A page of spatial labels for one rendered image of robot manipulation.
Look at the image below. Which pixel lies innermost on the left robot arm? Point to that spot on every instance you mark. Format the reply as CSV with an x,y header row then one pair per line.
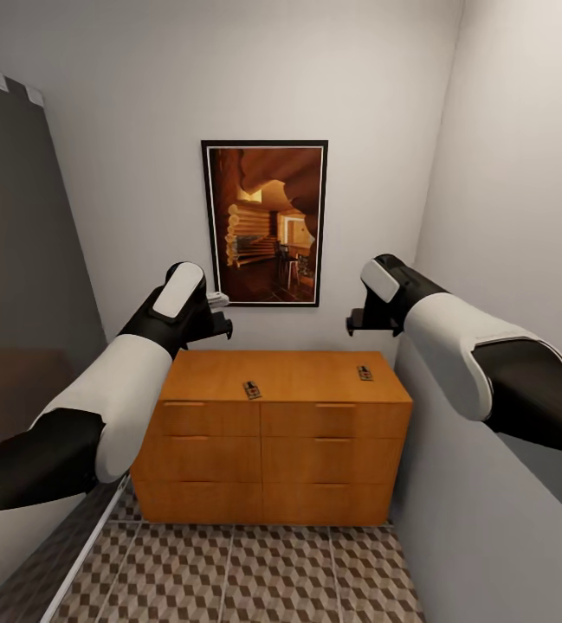
x,y
93,430

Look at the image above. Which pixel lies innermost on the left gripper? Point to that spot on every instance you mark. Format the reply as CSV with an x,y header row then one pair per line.
x,y
214,325

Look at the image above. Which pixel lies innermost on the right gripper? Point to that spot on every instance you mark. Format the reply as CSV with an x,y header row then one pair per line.
x,y
365,319

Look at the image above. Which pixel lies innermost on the mousetrap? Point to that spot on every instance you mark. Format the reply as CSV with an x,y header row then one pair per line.
x,y
252,390
365,373

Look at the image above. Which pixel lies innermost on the shower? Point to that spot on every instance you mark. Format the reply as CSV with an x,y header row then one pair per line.
x,y
82,556

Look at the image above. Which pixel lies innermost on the cabinet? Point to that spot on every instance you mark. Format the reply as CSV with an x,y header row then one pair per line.
x,y
319,447

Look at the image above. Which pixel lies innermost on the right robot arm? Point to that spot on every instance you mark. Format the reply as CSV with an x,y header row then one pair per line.
x,y
489,370

